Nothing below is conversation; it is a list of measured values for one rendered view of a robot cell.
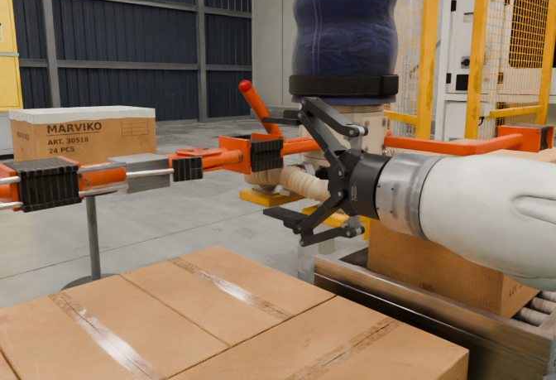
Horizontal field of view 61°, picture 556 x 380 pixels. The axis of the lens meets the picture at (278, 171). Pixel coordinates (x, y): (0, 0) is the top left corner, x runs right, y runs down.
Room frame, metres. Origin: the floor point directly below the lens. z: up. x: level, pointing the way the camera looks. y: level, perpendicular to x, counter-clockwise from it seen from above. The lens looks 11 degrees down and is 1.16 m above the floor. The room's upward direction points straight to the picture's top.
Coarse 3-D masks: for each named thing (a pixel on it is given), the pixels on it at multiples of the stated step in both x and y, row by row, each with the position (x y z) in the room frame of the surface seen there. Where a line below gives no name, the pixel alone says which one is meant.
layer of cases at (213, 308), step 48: (96, 288) 1.33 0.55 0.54; (144, 288) 1.33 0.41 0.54; (192, 288) 1.33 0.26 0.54; (240, 288) 1.33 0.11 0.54; (288, 288) 1.33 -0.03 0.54; (0, 336) 1.06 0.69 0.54; (48, 336) 1.06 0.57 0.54; (96, 336) 1.06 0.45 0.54; (144, 336) 1.06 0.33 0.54; (192, 336) 1.06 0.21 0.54; (240, 336) 1.06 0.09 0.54; (288, 336) 1.06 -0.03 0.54; (336, 336) 1.06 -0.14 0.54; (384, 336) 1.06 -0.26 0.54; (432, 336) 1.06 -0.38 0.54
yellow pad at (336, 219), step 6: (318, 204) 0.85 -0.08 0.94; (306, 210) 0.84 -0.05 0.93; (312, 210) 0.83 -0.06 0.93; (342, 210) 0.81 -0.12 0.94; (330, 216) 0.80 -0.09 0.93; (336, 216) 0.80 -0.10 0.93; (342, 216) 0.79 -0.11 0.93; (348, 216) 0.80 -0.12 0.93; (360, 216) 0.81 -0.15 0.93; (324, 222) 0.80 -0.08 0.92; (330, 222) 0.79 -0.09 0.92; (336, 222) 0.78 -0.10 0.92; (342, 222) 0.78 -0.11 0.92; (360, 222) 0.81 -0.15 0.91
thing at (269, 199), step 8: (240, 192) 0.99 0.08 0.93; (248, 192) 0.97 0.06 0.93; (256, 192) 0.97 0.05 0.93; (264, 192) 0.97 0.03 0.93; (272, 192) 0.95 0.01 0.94; (248, 200) 0.97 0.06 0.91; (256, 200) 0.95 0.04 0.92; (264, 200) 0.93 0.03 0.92; (272, 200) 0.92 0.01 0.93; (280, 200) 0.94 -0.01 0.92; (288, 200) 0.95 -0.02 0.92; (296, 200) 0.97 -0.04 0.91
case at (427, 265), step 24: (384, 240) 1.33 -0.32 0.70; (408, 240) 1.27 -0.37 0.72; (384, 264) 1.33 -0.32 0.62; (408, 264) 1.27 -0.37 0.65; (432, 264) 1.22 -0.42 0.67; (456, 264) 1.17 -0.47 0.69; (432, 288) 1.21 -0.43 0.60; (456, 288) 1.17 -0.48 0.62; (480, 288) 1.12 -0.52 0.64; (504, 288) 1.09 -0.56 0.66; (528, 288) 1.22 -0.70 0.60; (504, 312) 1.10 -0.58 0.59
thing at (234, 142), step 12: (252, 132) 0.88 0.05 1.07; (228, 144) 0.81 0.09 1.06; (240, 144) 0.78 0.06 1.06; (252, 144) 0.77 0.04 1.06; (264, 144) 0.79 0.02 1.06; (276, 144) 0.80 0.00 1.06; (252, 156) 0.78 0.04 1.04; (264, 156) 0.80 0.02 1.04; (276, 156) 0.81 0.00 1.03; (228, 168) 0.81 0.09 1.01; (240, 168) 0.78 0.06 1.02; (252, 168) 0.77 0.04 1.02; (264, 168) 0.79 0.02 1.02
